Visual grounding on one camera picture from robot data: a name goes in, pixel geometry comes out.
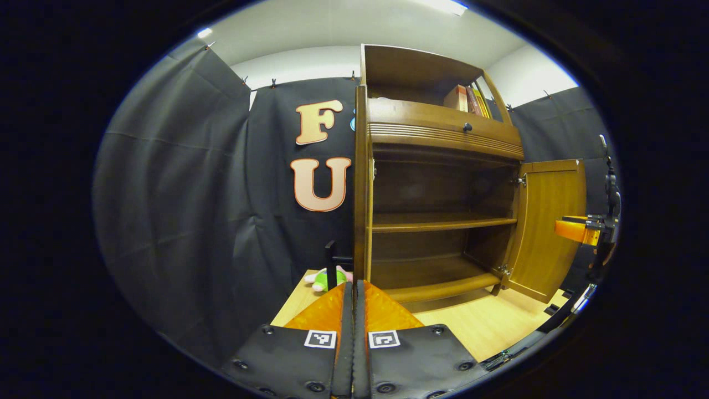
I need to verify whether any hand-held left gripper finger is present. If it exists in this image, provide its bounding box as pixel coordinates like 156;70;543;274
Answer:
353;280;491;399
224;282;355;399

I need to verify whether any wooden cabinet door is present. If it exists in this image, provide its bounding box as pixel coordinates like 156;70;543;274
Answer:
353;84;378;284
501;159;588;304

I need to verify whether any black door handle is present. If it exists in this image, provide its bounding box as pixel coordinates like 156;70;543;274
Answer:
325;239;355;292

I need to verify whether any wooden double-door shoe cabinet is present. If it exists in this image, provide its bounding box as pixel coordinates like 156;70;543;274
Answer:
353;44;588;305

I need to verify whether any wooden cabinet drawer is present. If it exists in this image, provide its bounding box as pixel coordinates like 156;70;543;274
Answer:
366;98;525;162

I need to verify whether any green pink plush toy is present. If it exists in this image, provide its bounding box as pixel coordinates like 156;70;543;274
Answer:
303;265;354;293

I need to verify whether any wooden inner shelf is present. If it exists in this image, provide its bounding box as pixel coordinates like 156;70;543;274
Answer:
372;213;519;233

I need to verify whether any yellow spine book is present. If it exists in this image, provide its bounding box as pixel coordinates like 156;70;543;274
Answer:
474;83;493;119

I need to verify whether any black backdrop cloth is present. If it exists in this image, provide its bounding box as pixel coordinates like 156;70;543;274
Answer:
91;47;621;362

